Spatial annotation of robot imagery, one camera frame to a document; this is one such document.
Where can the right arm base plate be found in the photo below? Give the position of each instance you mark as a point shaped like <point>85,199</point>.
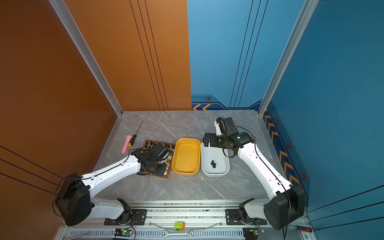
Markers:
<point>234,217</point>

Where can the aluminium left corner post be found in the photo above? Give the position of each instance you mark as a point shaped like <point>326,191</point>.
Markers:
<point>75,34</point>

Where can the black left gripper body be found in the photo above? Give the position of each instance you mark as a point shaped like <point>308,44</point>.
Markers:
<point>159,168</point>

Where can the yellow plastic tray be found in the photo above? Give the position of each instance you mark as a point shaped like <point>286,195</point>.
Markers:
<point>187,156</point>

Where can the green circuit board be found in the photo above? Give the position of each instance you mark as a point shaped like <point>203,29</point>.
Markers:
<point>123,233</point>

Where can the silver wrench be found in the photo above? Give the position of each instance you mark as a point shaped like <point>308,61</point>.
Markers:
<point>167,234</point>

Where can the green orange small box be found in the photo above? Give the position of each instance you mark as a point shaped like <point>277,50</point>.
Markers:
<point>179,225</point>

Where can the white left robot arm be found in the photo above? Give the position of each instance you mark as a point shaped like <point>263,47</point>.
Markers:
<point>77,201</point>

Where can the white plastic tray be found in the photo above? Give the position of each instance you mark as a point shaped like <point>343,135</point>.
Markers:
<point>215,162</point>

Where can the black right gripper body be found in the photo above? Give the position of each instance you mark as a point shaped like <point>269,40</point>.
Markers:
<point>219,141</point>

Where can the brown chessboard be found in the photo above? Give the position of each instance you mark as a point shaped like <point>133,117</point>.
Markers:
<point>167,161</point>

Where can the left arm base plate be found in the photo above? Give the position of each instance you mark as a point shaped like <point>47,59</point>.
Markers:
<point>135,217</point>

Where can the red handled ratchet tool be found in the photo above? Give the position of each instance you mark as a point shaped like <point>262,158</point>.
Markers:
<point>301,228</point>

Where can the black chess pieces on board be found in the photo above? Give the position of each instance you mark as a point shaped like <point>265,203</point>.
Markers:
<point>151,144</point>

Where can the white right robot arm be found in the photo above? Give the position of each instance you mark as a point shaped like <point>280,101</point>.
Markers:
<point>286,202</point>

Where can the aluminium right corner post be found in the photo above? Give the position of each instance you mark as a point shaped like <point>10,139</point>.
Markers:
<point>301,23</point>

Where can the aluminium corner post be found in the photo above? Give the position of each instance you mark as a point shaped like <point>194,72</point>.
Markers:
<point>301,23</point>
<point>75,34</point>

